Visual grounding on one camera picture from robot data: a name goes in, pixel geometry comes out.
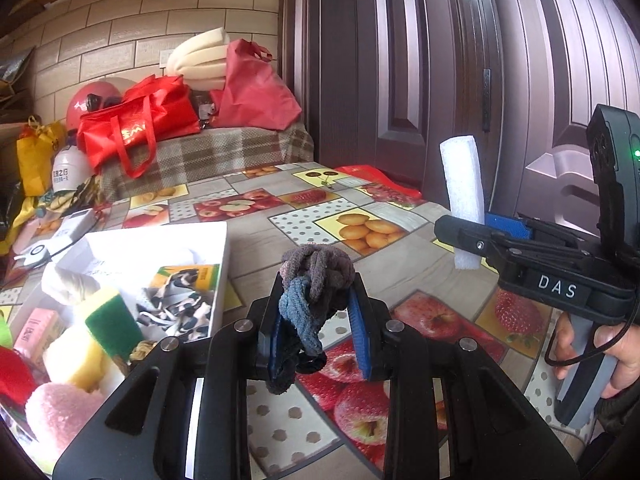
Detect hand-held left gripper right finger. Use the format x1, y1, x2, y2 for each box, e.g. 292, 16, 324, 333
347, 280, 581, 480

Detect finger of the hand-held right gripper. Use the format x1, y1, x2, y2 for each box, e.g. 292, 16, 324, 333
434, 214, 591, 273
484, 212, 597, 257

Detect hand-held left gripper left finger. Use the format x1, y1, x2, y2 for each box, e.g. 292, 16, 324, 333
52, 272, 301, 480

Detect dark blue knotted soft cloth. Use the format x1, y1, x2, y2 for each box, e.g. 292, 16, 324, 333
265, 275, 328, 396

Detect white foam strip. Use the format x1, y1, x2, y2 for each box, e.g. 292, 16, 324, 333
439, 135, 487, 271

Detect brown knotted soft cloth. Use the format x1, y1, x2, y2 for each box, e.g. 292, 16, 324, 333
281, 242, 357, 311

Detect white cardboard box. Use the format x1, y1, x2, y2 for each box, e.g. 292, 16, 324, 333
0, 221, 232, 480

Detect red plush apple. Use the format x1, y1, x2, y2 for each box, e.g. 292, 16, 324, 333
0, 347, 38, 406

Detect person's right forearm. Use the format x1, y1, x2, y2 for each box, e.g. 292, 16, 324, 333
575, 390, 640, 466

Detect white soft roll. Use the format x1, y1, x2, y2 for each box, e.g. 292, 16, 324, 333
41, 260, 101, 306

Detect person's right hand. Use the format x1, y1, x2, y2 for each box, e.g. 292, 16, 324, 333
552, 312, 640, 401

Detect red printed plastic bag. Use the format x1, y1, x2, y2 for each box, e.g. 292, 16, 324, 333
334, 164, 426, 206

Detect fruit print tablecloth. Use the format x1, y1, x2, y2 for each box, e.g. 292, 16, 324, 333
0, 160, 606, 480

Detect brown woven ball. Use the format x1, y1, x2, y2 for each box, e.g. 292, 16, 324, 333
129, 340, 161, 368

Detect brown metal door leaf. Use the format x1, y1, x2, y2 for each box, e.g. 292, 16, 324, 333
485, 0, 640, 241
280, 0, 506, 201

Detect green yellow scouring sponge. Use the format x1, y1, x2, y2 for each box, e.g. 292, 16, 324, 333
75, 287, 146, 361

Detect plaid blanket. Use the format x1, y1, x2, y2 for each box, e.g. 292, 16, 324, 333
92, 122, 317, 203

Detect pale yellow sponge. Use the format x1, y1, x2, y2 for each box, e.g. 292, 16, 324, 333
42, 327, 108, 392

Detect pink heart plush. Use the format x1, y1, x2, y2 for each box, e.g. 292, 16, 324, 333
25, 382, 106, 461

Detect large white power bank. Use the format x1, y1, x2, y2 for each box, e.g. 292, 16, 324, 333
52, 208, 98, 241

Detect pink small box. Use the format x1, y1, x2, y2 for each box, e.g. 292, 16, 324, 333
14, 307, 66, 361

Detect yellow black fabric item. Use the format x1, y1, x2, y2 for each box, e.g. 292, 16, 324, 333
45, 177, 116, 211

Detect pinkish red fabric bag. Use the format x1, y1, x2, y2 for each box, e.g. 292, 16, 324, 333
209, 39, 303, 133

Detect small white power bank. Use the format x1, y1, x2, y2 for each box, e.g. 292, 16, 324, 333
14, 242, 53, 266

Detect white helmet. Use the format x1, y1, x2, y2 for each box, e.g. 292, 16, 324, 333
52, 144, 93, 193

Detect pink round pad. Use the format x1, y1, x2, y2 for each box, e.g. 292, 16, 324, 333
10, 217, 46, 251

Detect white foam roll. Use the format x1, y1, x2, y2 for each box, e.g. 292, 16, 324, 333
166, 27, 232, 93

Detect yellow shopping bag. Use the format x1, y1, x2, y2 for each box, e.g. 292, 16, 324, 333
16, 116, 66, 197

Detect red helmet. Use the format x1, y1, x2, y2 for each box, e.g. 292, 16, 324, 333
66, 80, 123, 133

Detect stack of paper bags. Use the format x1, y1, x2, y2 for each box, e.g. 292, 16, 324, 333
0, 45, 37, 123

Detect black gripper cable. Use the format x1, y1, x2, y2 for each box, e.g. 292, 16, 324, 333
545, 320, 633, 368

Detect black charging cable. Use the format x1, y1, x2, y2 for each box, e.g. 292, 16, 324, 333
47, 210, 106, 261

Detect red gift bag with handles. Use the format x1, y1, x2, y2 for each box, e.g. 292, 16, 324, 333
77, 75, 201, 179

